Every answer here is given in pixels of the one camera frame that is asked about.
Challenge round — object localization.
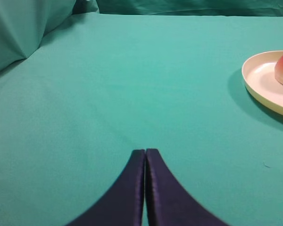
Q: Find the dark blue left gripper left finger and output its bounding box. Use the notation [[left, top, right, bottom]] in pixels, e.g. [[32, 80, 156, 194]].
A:
[[68, 149, 145, 226]]

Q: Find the yellow plastic plate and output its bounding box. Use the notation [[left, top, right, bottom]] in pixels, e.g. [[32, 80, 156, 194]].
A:
[[241, 50, 283, 115]]

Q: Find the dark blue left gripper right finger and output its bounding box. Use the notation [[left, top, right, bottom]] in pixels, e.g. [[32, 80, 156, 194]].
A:
[[145, 149, 227, 226]]

